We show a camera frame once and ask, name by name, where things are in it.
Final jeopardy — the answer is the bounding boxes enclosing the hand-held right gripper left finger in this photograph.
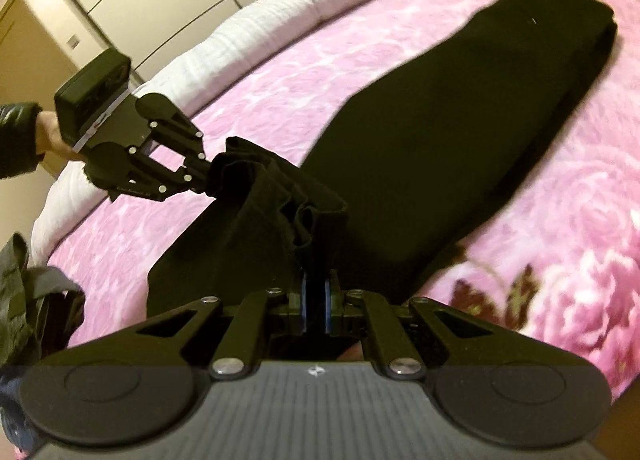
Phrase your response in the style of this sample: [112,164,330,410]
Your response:
[131,271,313,382]

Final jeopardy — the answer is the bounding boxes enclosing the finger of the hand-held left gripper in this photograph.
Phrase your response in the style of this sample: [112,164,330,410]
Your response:
[149,107,208,169]
[126,146,215,203]

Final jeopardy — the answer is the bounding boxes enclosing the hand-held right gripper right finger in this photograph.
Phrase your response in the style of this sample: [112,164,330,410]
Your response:
[323,271,503,382]

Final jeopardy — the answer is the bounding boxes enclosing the black pants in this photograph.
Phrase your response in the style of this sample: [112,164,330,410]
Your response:
[147,0,619,322]

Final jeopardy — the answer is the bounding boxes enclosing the person's left forearm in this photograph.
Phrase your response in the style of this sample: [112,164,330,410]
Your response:
[0,101,83,183]

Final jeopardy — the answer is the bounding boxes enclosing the brown wooden door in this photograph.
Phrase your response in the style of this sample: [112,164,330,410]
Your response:
[0,0,77,177]

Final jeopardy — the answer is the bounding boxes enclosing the white ribbed quilt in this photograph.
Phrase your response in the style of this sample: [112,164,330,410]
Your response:
[31,0,454,262]

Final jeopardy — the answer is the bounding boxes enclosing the grey green garment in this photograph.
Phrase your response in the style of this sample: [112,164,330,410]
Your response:
[0,232,87,367]

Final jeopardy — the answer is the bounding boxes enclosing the pink floral blanket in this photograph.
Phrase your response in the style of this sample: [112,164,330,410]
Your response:
[14,0,640,452]

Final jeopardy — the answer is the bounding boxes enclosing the dark blue cloth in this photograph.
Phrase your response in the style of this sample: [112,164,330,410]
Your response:
[0,365,32,447]

